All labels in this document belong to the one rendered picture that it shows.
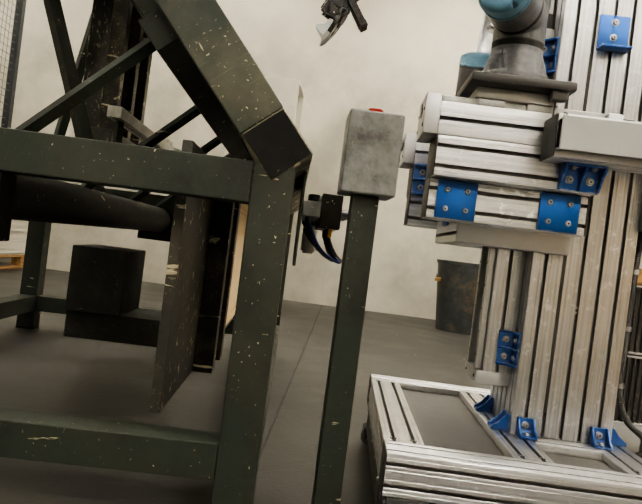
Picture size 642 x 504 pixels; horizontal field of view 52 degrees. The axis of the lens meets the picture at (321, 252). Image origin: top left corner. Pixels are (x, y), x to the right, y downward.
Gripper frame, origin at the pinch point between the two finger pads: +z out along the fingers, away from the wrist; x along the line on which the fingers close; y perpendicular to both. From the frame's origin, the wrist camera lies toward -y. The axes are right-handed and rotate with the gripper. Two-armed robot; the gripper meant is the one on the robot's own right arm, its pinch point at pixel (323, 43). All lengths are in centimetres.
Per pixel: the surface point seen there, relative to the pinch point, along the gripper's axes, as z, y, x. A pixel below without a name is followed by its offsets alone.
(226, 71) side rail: 37, -4, 85
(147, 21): 37, 18, 81
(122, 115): 59, 44, -2
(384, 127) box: 27, -38, 82
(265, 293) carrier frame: 71, -38, 84
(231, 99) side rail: 41, -8, 85
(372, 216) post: 44, -47, 79
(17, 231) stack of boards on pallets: 230, 243, -434
